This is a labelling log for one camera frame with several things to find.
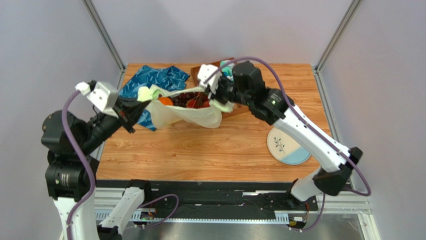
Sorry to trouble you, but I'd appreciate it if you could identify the teal white sock upper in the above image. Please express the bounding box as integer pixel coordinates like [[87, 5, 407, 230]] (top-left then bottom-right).
[[219, 59, 235, 81]]

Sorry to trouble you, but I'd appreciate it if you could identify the translucent white plastic bag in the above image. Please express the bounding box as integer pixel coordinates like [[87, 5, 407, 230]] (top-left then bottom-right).
[[137, 85, 235, 129]]

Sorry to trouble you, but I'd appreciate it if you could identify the right aluminium frame post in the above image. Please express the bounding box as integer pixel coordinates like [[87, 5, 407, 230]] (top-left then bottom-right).
[[315, 0, 363, 73]]

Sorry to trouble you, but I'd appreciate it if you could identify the wooden compartment tray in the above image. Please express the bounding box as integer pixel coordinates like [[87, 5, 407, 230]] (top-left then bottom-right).
[[190, 65, 249, 119]]

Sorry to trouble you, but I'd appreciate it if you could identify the grey aluminium frame post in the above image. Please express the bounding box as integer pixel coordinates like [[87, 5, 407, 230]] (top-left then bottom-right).
[[82, 0, 126, 73]]

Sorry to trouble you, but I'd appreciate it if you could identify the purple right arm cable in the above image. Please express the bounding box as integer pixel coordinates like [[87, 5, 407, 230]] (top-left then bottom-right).
[[203, 56, 372, 232]]

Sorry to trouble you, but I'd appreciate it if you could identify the fake red lychee bunch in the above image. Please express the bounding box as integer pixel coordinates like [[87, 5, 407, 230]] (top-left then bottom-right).
[[185, 95, 210, 109]]

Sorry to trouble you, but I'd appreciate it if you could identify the cream and blue plate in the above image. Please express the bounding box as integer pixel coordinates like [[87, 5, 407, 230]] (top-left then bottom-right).
[[266, 127, 311, 166]]

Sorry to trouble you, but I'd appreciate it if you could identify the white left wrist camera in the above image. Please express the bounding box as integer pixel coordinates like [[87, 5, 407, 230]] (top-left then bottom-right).
[[75, 80, 119, 119]]

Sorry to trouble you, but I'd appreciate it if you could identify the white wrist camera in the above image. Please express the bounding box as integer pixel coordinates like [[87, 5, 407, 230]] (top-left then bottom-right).
[[75, 80, 119, 119], [197, 64, 222, 94]]

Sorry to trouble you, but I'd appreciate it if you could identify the fake dark grape bunch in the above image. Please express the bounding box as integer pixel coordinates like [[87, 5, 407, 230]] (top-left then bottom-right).
[[170, 92, 200, 108]]

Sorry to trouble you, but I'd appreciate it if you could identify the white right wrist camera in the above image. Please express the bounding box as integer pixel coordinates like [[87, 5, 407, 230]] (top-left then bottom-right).
[[197, 64, 222, 94]]

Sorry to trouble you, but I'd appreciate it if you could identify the fake orange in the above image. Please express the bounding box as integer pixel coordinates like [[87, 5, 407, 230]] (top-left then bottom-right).
[[158, 97, 174, 106]]

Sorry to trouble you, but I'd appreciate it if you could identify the blue shark print cloth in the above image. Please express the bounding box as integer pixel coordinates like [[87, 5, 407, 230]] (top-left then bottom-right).
[[118, 65, 191, 132]]

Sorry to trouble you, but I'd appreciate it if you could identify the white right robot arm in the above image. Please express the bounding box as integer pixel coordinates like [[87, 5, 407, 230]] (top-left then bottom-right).
[[197, 61, 363, 202]]

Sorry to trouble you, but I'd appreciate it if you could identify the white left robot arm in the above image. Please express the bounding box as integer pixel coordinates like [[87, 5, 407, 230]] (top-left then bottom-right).
[[41, 97, 153, 240]]

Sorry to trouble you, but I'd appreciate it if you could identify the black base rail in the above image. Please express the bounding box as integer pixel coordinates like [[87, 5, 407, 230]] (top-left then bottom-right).
[[94, 179, 319, 221]]

